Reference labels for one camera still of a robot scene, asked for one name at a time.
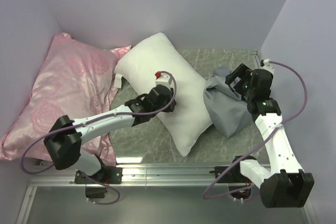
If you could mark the grey marble mat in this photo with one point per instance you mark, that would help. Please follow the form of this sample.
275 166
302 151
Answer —
151 143

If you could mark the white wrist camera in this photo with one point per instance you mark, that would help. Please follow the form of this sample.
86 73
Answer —
266 65
163 79

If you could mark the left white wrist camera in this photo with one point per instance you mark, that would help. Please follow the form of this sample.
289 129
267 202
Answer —
163 79

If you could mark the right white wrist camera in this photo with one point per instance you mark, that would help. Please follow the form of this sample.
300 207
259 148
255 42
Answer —
266 65

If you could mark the white pillow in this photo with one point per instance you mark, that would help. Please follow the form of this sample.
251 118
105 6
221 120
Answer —
155 61

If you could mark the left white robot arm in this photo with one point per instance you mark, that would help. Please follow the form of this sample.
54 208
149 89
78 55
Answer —
67 136

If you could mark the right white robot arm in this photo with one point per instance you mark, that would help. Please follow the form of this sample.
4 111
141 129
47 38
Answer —
285 185

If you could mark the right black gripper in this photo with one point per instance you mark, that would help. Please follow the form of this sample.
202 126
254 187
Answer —
242 71

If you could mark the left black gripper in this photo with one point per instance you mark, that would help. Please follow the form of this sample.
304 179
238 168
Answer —
171 107

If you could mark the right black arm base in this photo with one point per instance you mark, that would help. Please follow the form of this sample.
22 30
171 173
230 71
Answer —
233 177

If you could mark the grey pillowcase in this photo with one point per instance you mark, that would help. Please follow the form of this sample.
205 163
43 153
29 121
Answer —
227 111

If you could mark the pink satin rose pillow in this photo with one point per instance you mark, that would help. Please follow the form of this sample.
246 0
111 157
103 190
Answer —
75 80

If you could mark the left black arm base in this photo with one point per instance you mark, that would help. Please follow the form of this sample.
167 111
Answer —
106 175

